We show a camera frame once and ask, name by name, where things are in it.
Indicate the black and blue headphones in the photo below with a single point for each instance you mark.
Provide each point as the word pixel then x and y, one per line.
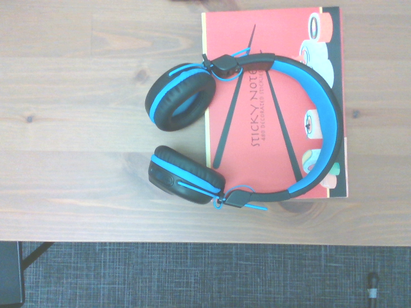
pixel 192 167

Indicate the black headphone hanger stand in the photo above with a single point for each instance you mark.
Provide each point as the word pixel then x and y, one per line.
pixel 11 272

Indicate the red sticky notes book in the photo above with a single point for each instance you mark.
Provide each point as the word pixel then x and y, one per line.
pixel 282 41

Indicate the wooden desk with black legs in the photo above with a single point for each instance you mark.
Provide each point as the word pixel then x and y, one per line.
pixel 38 253

